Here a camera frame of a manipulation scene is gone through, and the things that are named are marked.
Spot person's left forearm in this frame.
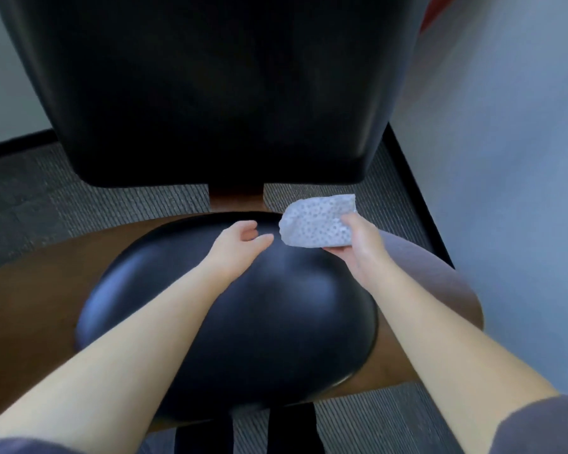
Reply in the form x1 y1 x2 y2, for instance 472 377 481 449
0 263 228 454

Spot person's right hand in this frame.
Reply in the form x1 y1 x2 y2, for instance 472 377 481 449
322 212 389 287

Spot red fire extinguisher box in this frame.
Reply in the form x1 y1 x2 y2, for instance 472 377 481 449
418 0 461 35

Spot light blue cleaning cloth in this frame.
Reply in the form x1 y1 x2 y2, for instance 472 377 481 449
278 193 358 249

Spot black trousers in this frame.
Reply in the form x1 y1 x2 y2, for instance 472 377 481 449
172 402 328 454

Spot person's left hand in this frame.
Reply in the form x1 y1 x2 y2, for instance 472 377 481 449
203 220 276 285

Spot wooden chair with black cushion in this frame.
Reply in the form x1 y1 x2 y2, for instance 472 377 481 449
0 0 485 434

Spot person's right forearm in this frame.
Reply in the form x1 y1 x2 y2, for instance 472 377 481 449
362 263 559 454

